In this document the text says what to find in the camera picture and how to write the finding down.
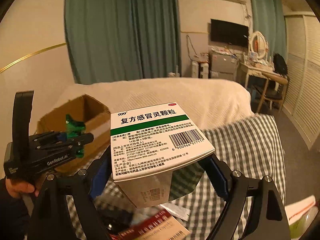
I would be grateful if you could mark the large teal curtain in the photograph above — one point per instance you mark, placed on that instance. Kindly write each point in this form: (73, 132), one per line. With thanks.
(116, 40)

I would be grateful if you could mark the white louvered wardrobe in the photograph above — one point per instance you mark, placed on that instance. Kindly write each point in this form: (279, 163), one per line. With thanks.
(301, 103)

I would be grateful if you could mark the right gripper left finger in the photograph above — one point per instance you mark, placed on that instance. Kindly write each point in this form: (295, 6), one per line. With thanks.
(50, 218)

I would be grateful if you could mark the round vanity mirror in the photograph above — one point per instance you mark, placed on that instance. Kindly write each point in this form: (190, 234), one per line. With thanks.
(258, 44)

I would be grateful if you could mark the white vanity desk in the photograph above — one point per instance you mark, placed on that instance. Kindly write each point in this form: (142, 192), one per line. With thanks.
(246, 70)

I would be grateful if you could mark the brown cardboard box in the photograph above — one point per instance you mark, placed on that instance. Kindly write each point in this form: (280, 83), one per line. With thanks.
(81, 115)

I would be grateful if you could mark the red beige medicine box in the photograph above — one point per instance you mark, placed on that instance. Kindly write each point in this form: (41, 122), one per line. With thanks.
(161, 226)

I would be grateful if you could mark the black backpack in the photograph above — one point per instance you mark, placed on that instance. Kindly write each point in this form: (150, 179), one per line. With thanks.
(280, 65)

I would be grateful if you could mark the person's left hand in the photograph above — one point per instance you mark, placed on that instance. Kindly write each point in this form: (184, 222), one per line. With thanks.
(17, 187)

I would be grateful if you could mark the cream quilted blanket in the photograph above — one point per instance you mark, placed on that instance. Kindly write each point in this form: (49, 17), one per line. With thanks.
(210, 103)

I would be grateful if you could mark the black wall television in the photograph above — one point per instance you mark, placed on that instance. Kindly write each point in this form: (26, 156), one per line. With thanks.
(228, 32)

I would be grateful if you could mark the grey mini fridge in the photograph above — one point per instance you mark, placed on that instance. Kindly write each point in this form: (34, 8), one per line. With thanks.
(223, 66)

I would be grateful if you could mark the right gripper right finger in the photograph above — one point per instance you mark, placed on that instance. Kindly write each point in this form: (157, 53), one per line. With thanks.
(267, 218)

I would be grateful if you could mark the small teal curtain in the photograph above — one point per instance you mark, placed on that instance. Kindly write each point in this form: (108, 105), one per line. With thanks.
(268, 18)

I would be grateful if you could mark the wooden chair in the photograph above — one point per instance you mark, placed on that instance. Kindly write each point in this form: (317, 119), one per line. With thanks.
(272, 95)

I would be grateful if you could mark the green white medicine box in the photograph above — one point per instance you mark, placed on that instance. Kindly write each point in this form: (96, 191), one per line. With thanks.
(153, 150)

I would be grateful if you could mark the checkered bed sheet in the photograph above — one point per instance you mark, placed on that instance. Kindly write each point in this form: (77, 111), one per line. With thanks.
(145, 151)

